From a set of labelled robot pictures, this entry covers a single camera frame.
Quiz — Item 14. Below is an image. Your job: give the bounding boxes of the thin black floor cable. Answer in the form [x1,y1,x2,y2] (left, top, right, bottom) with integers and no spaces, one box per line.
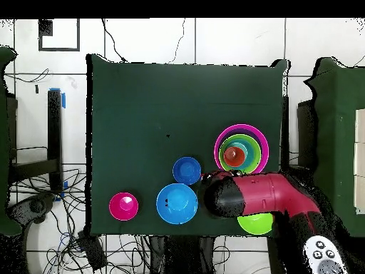
[101,19,128,62]
[168,19,186,64]

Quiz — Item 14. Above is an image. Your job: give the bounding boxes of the white boxes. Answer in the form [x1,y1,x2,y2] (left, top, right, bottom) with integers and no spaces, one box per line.
[353,108,365,215]

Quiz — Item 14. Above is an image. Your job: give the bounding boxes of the large pink bowl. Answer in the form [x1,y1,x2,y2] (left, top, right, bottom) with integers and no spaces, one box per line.
[213,123,269,176]

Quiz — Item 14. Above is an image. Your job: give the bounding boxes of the bundle of floor cables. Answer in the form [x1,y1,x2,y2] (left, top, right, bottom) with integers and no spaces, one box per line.
[11,168,152,274]

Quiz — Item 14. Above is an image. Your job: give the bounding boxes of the black square floor frame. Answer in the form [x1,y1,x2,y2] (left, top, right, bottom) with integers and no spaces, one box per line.
[38,19,81,52]

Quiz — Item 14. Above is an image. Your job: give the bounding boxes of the orange cup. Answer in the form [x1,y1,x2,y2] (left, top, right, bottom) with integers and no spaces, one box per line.
[223,146,247,168]

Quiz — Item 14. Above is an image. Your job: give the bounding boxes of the light blue straight-sided bowl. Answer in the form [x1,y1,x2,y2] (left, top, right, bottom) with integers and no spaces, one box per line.
[223,138,259,171]

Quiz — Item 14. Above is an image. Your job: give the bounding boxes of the large blue bowl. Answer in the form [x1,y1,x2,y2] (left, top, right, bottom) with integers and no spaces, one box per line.
[155,183,199,225]

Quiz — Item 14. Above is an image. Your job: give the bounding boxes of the green-clothed side table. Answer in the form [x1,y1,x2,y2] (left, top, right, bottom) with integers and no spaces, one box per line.
[297,56,365,238]
[0,45,22,238]

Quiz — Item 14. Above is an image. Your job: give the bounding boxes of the small dark blue bowl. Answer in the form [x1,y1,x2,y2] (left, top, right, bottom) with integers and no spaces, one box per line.
[172,156,202,186]

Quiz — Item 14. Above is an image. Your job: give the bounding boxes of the green bowl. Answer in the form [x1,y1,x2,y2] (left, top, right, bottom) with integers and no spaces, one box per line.
[218,133,262,174]
[237,212,274,235]

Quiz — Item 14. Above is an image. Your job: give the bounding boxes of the black power adapter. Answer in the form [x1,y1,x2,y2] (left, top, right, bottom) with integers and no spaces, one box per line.
[78,230,109,272]

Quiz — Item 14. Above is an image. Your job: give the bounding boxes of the purple bowl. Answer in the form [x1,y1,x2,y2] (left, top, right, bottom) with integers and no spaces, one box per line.
[215,126,267,173]

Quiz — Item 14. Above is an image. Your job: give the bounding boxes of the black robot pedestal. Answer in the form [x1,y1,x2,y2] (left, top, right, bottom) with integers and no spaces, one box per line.
[148,235,217,274]

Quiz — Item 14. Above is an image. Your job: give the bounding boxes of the small pink bowl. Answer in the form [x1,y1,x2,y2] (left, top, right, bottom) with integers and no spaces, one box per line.
[108,191,140,221]

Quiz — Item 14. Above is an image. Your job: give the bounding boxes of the black post with blue tape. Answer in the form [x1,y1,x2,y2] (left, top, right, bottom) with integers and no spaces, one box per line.
[9,88,67,195]

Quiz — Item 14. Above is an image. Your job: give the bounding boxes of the dark green table cloth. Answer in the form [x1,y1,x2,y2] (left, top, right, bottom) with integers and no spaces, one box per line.
[86,54,292,239]

